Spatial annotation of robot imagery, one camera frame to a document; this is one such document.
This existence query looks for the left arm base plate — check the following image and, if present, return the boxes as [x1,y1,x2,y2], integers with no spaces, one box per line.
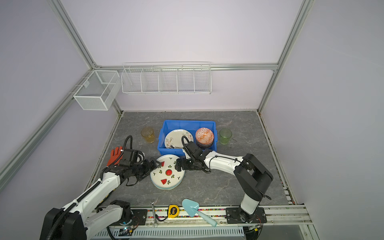
[119,209,148,226]

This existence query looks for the teal garden trowel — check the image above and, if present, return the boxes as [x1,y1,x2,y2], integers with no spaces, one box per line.
[182,199,217,227]

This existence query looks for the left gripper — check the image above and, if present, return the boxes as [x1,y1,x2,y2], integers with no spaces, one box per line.
[130,157,161,181]

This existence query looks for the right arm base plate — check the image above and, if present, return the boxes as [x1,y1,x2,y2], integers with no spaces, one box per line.
[226,207,267,224]

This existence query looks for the orange blue patterned bowl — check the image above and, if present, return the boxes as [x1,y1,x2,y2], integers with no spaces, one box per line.
[195,128,215,144]

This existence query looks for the watermelon pattern plate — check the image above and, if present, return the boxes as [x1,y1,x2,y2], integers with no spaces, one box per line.
[150,155,185,190]

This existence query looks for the yellow tape measure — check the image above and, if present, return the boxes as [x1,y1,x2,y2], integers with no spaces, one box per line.
[168,205,180,219]

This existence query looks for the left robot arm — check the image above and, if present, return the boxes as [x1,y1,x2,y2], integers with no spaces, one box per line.
[40,136,161,240]

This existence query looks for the silver wrench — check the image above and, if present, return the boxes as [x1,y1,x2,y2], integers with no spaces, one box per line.
[150,199,158,228]

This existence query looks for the red striped bowl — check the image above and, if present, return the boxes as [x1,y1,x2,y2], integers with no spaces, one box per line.
[197,141,214,149]

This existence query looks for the white mesh box basket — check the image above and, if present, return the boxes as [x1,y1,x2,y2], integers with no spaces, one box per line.
[74,70,121,111]

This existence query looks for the blue plastic bin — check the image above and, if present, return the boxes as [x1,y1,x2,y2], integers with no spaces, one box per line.
[157,120,218,157]

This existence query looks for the white wire shelf basket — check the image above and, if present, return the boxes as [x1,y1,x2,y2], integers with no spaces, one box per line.
[121,62,212,95]

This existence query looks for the floral cream plate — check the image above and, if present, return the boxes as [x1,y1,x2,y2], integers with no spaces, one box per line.
[165,129,194,149]

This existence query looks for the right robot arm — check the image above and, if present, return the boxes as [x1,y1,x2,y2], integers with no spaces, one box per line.
[175,137,274,224]

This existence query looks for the orange work glove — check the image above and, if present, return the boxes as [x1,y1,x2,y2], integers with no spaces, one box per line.
[107,146,123,167]

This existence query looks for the white vent grille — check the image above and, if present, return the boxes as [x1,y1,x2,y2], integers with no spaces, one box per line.
[92,226,246,240]

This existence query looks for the green glass cup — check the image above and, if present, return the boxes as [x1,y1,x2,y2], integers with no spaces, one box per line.
[219,128,233,145]

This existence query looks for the amber glass cup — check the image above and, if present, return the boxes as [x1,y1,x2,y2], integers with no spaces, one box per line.
[141,127,155,143]

